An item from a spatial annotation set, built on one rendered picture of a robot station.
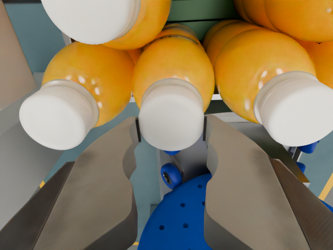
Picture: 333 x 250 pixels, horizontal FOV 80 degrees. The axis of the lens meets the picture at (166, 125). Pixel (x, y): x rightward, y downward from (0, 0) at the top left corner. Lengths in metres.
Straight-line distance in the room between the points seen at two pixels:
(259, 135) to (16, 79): 0.30
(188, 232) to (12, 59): 0.27
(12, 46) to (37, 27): 1.19
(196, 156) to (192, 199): 0.09
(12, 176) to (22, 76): 0.70
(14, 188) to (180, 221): 0.73
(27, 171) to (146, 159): 0.91
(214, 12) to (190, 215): 0.27
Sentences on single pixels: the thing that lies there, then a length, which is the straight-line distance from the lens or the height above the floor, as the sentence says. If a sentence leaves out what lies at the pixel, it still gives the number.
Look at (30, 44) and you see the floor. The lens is 1.48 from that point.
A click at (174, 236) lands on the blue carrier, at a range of 0.28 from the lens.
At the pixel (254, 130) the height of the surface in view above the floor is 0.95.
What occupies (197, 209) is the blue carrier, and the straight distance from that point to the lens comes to 0.31.
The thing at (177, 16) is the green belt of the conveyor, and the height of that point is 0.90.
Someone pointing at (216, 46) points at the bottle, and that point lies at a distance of 0.22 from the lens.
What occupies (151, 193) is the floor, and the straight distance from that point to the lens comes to 1.92.
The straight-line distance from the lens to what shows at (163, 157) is 0.37.
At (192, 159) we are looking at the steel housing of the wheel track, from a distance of 0.37.
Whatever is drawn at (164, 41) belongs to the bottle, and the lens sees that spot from 0.17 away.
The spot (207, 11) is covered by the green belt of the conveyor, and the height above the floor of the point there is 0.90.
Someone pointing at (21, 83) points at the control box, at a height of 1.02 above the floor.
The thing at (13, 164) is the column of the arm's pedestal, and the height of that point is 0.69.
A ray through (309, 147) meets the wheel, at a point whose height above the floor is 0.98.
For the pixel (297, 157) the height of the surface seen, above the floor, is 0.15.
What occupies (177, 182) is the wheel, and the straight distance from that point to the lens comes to 0.33.
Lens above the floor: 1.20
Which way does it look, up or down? 58 degrees down
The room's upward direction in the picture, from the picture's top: 176 degrees counter-clockwise
